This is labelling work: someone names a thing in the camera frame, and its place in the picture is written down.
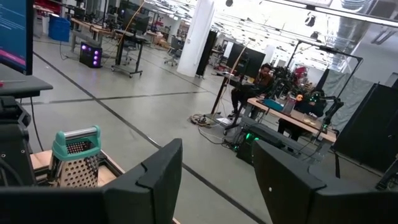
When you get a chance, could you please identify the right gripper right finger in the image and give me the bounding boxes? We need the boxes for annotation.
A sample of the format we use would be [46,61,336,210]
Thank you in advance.
[252,139,326,224]

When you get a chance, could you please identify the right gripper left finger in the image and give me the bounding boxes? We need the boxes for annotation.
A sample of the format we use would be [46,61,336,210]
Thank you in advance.
[102,138,183,224]

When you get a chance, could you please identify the grey office chair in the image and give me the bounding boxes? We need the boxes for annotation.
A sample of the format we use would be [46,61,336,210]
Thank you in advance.
[164,36,185,67]

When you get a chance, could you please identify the computer tower green light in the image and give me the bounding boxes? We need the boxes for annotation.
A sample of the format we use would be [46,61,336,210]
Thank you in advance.
[235,123,315,164]

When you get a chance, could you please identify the wooden background robot table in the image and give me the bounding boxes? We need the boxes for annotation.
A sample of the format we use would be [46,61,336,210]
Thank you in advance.
[247,96,338,144]

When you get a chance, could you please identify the teal plastic tray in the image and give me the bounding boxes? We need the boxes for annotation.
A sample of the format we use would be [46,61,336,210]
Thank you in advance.
[262,98,284,112]

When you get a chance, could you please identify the black partition panel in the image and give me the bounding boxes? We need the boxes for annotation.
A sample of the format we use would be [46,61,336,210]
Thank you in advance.
[332,82,398,174]

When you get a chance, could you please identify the person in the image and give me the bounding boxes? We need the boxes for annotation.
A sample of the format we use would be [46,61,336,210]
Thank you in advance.
[230,63,275,118]

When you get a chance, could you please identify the grey cloth curtain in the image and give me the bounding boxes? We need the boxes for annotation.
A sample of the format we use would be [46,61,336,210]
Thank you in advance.
[322,70,376,131]

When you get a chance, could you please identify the tall black panel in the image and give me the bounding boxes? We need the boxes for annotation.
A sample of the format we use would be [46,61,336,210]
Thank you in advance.
[195,30,218,77]

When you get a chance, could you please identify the computer tower purple lights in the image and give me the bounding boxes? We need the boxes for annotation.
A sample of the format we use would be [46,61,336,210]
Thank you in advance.
[78,41,103,69]

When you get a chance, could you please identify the black rolling desk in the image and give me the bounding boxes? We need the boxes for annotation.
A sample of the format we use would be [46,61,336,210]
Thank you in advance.
[111,29,147,78]

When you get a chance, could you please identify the white building column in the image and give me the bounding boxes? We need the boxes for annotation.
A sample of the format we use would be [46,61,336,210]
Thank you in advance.
[176,0,216,78]

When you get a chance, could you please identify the grey equipment cart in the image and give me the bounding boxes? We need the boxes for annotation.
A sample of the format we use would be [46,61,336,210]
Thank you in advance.
[0,63,53,100]

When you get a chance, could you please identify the long wooden work table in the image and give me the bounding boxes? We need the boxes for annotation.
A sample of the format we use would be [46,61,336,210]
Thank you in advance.
[70,17,125,54]

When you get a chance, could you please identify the blue plastic bin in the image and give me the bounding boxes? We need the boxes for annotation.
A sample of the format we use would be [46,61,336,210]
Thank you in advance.
[48,14,72,43]

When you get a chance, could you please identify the overhead LED light bar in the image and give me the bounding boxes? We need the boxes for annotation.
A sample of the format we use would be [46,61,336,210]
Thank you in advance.
[264,0,398,29]

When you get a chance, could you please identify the blue screen monitor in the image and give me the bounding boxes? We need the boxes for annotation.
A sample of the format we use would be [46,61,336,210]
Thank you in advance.
[0,0,34,76]

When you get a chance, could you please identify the black metal table frame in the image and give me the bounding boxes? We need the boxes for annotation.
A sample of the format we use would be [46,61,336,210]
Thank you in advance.
[93,149,126,180]

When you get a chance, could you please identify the metal grater teal handle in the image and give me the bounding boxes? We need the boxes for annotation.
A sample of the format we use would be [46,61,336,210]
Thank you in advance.
[47,124,103,188]

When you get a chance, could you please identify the floor cable bundle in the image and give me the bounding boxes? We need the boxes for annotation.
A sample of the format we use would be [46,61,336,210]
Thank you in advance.
[189,113,237,146]

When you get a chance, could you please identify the black background rig frame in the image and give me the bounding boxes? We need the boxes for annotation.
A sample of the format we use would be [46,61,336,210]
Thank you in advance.
[285,39,364,103]

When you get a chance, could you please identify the silver round air duct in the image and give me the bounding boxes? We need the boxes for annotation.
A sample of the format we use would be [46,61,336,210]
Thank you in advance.
[329,15,368,70]

